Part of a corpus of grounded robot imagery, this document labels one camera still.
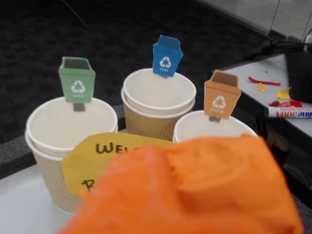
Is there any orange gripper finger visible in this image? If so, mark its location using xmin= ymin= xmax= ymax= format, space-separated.
xmin=57 ymin=145 xmax=186 ymax=234

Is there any orange paper wad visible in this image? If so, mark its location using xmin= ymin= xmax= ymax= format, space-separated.
xmin=165 ymin=134 xmax=305 ymax=234

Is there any yellow handwritten welcome sign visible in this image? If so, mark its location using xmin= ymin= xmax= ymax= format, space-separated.
xmin=60 ymin=133 xmax=176 ymax=196

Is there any cream rippled paper cup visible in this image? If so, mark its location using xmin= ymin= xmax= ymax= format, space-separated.
xmin=24 ymin=96 xmax=119 ymax=213

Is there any kraft rippled paper cup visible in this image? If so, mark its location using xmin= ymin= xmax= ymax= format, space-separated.
xmin=172 ymin=110 xmax=259 ymax=145
xmin=121 ymin=68 xmax=197 ymax=142

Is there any dark grey foam strip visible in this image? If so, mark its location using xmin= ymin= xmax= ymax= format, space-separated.
xmin=291 ymin=194 xmax=312 ymax=234
xmin=0 ymin=103 xmax=126 ymax=180

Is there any green recycling bin label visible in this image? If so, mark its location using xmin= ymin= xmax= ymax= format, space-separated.
xmin=58 ymin=57 xmax=96 ymax=113

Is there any orange recycling bin label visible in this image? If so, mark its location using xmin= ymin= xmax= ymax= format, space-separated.
xmin=204 ymin=70 xmax=242 ymax=123

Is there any blue recycling bin label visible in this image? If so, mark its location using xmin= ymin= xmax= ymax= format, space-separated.
xmin=153 ymin=34 xmax=184 ymax=79

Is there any grey side table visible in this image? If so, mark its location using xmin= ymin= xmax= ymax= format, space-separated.
xmin=211 ymin=53 xmax=312 ymax=195

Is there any long red wrapper strip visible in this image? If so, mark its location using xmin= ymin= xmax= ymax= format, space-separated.
xmin=248 ymin=76 xmax=281 ymax=87

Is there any white whiteboard marker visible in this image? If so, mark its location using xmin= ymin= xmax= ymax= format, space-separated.
xmin=264 ymin=106 xmax=312 ymax=119

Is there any crumpled red wrapper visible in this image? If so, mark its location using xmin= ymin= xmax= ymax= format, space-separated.
xmin=269 ymin=99 xmax=303 ymax=108

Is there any large yellow wrapper scrap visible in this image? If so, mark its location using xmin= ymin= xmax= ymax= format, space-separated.
xmin=276 ymin=87 xmax=293 ymax=100

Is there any black box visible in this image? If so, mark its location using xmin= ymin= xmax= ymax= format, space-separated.
xmin=284 ymin=50 xmax=312 ymax=103

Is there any white panel black frame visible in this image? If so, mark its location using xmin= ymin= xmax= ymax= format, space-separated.
xmin=195 ymin=0 xmax=312 ymax=46

